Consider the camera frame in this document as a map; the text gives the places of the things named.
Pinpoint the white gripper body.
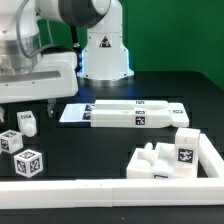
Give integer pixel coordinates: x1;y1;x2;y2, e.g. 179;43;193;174
0;53;78;104

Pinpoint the white chair seat part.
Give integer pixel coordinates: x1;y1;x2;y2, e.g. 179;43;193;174
125;142;200;180

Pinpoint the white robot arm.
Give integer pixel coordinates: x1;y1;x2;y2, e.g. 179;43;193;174
0;0;134;104

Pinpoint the white chair backrest part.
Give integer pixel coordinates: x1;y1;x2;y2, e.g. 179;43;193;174
90;100;189;128

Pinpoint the flat white tagged plate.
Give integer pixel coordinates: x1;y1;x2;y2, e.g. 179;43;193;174
60;103;95;123

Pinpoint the white tagged cube left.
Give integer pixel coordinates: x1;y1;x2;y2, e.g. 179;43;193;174
0;130;23;154

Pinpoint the white tagged cube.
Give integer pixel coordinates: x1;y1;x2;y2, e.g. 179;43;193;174
14;149;43;178
0;130;23;154

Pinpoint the white tagged cube front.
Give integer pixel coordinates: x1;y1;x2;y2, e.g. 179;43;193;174
14;149;43;178

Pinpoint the white L-shaped fence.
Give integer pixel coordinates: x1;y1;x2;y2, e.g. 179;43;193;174
0;135;224;209

